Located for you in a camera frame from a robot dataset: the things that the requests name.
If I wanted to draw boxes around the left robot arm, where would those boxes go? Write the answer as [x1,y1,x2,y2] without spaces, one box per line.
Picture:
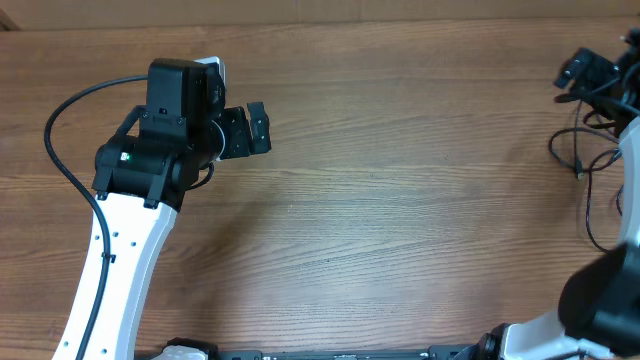
[44,57,271,359]

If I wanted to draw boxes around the black usb cable bundle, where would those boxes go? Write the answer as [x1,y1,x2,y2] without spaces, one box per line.
[547,92,626,254]

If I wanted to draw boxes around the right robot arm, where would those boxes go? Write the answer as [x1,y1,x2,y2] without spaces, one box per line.
[457,28,639,360]

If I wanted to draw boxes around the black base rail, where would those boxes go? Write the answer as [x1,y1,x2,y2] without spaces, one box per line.
[134,334,500,360]

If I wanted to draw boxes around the left camera cable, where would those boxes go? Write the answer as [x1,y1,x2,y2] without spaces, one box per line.
[42,74,149,360]

